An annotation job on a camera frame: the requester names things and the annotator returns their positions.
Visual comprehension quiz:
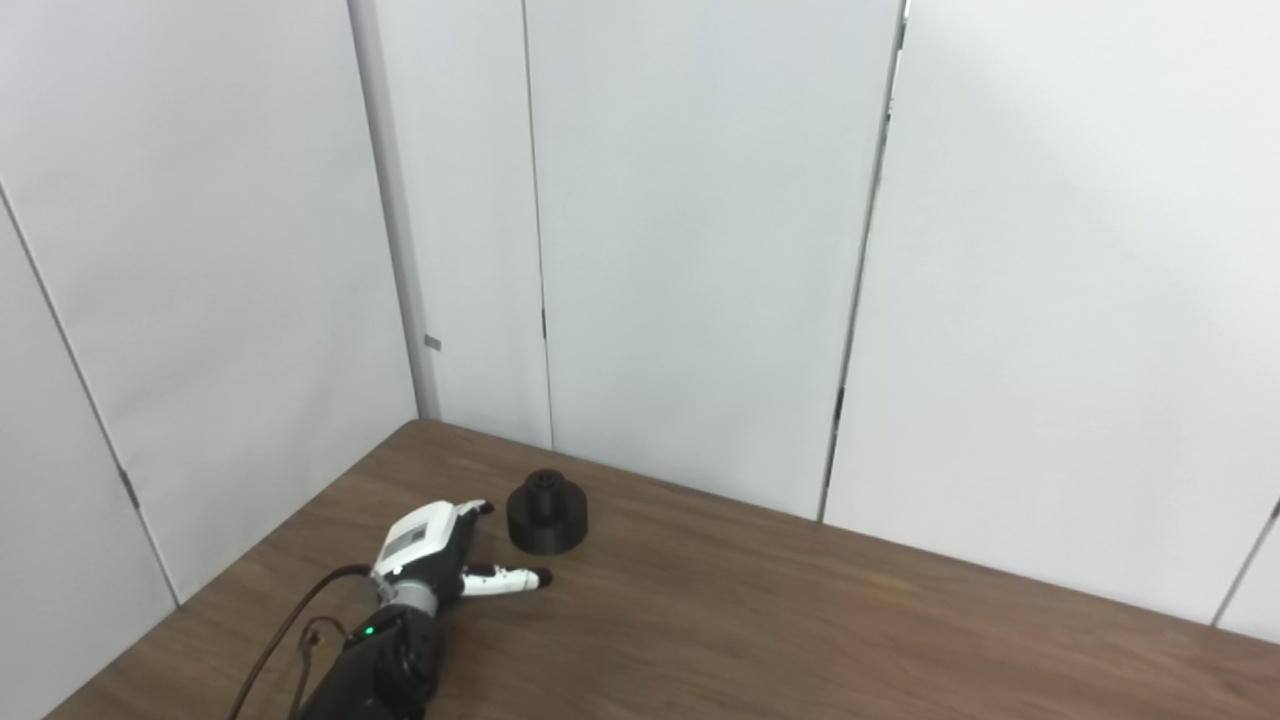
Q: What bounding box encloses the black and white left hand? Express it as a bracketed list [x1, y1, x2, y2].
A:
[370, 499, 553, 616]

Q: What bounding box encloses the round black stepped part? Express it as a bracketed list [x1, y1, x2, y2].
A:
[506, 469, 589, 555]

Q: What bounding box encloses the thin left wrist wire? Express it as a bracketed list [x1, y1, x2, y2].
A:
[290, 617, 348, 720]

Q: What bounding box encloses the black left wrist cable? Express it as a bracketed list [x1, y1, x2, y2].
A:
[228, 565, 375, 720]

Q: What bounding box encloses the grey partition post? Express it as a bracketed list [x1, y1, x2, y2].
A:
[347, 0, 442, 421]

